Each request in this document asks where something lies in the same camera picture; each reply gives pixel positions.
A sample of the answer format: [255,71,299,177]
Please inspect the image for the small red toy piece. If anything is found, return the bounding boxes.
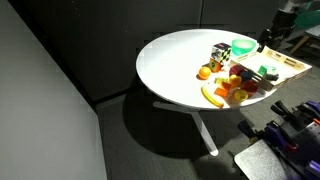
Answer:
[221,82,231,90]

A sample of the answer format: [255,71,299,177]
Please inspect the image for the gray robot base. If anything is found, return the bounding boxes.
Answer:
[234,140,302,180]

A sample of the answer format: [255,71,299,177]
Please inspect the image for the dark red plum toy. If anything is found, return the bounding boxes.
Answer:
[229,65,244,76]

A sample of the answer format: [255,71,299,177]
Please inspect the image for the checkered patterned cube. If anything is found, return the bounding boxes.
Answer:
[209,43,231,73]

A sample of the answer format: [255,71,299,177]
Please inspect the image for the red toy apple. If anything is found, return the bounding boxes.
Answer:
[241,80,259,93]

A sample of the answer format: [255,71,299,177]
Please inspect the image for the light green toy block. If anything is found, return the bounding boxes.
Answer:
[214,77,228,84]

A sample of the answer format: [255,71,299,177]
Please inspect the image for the orange translucent block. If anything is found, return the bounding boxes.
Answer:
[214,87,229,98]

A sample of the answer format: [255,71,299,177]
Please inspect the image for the purple clamp orange tips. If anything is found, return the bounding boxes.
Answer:
[238,120,299,151]

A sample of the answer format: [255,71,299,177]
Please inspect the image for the yellow orange toy peach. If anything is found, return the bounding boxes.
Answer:
[229,75,242,87]

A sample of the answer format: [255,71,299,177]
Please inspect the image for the yellow toy lemon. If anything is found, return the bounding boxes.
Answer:
[234,89,249,101]

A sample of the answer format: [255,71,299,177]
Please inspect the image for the gray toy block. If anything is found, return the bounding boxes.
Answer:
[265,74,279,81]

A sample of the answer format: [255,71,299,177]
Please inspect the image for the green plastic bowl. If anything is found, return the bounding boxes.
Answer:
[231,39,256,55]

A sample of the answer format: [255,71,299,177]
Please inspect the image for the white table base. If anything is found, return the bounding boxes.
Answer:
[153,101,219,156]

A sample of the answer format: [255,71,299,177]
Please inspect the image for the orange toy fruit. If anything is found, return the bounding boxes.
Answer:
[198,67,211,79]

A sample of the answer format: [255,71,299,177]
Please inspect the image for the wooden tray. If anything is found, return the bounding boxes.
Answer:
[230,47,312,91]

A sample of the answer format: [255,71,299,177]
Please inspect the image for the blue toy block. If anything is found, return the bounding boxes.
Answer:
[240,71,253,82]

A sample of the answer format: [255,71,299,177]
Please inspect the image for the yellow toy banana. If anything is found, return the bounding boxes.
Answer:
[201,86,224,108]

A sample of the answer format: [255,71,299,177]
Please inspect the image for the black perforated mounting board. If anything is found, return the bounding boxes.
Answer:
[267,122,320,180]

